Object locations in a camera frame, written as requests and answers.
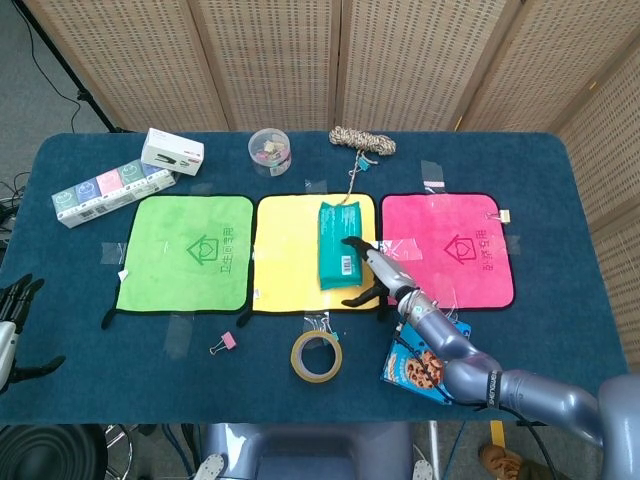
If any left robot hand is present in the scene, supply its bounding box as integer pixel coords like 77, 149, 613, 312
0, 273, 67, 394

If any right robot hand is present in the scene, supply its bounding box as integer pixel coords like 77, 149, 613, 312
341, 236, 420, 309

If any teal wipes packet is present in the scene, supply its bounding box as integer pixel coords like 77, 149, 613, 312
317, 201, 365, 291

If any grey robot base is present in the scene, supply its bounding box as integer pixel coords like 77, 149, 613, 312
192, 422, 435, 480

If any pink cloth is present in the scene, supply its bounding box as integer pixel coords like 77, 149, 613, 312
377, 192, 516, 321

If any small clear binder clip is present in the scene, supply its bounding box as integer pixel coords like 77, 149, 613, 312
313, 313, 341, 346

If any blue cookie box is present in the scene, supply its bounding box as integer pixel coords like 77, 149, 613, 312
380, 319, 473, 405

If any yellow cloth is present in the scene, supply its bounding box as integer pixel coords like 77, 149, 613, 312
236, 193, 382, 329

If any yellow tape roll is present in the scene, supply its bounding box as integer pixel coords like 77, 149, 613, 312
290, 330, 344, 385

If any black round bin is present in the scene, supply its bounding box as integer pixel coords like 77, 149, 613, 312
0, 423, 109, 480

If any multicolour tissue pack box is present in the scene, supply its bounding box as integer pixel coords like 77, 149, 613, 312
51, 159, 177, 229

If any blue table cover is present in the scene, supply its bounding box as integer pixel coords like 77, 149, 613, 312
0, 130, 629, 426

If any clear jar of clips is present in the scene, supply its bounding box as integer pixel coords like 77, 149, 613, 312
247, 128, 294, 177

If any pink binder clip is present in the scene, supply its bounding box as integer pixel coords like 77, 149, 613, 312
209, 330, 237, 357

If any green cloth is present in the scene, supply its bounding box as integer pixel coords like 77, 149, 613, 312
101, 194, 255, 330

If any wicker folding screen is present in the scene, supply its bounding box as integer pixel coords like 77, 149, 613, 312
22, 0, 640, 376

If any brown shoe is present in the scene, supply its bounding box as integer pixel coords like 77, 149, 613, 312
479, 443, 526, 480

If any white stapler box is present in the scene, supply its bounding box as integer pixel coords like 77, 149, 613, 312
140, 127, 206, 177

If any black tripod stand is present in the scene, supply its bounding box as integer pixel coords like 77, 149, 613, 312
12, 0, 132, 134

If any braided rope bundle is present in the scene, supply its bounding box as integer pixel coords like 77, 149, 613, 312
328, 125, 397, 157

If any chrome stool frame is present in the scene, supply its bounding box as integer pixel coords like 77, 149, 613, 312
102, 423, 136, 480

